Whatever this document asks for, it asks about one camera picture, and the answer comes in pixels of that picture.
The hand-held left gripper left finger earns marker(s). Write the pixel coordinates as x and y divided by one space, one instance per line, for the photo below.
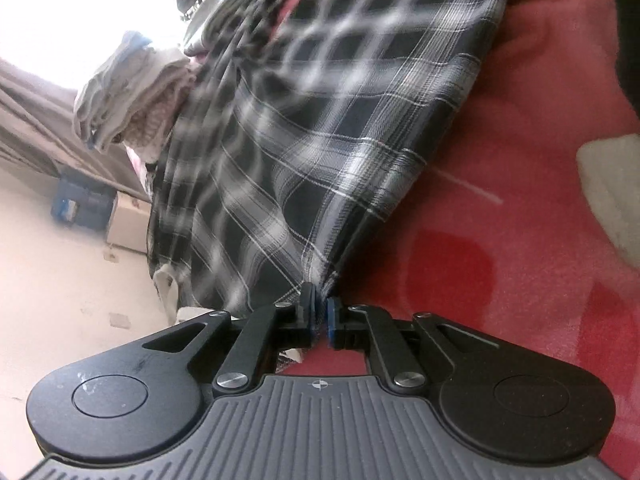
310 315

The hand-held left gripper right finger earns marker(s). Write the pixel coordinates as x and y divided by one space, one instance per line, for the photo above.
332 320

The black white plaid shirt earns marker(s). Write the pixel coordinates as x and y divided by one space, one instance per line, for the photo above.
310 135

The beige folded clothes stack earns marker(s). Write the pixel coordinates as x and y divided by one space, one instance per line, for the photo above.
130 95

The pink floral blanket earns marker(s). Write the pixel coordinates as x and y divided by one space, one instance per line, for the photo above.
500 210

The white box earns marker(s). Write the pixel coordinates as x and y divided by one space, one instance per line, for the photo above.
127 222

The blue storage box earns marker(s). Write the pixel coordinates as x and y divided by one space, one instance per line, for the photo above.
80 202

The grey folded garment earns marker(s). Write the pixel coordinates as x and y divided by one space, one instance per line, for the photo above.
210 25

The brown curtain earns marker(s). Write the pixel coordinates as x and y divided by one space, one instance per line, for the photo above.
35 110

